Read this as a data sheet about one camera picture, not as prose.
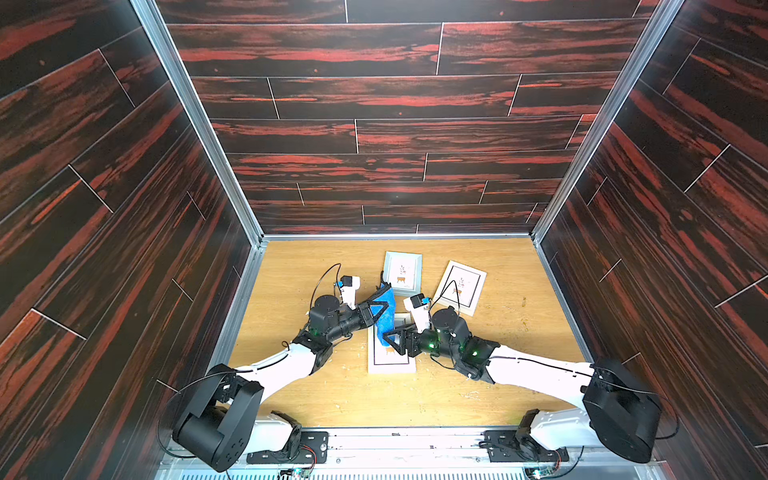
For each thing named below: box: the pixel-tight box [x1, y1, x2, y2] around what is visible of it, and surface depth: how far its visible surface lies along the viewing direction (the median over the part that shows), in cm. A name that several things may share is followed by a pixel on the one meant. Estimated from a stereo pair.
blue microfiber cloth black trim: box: [371, 283, 396, 347], surface depth 80 cm
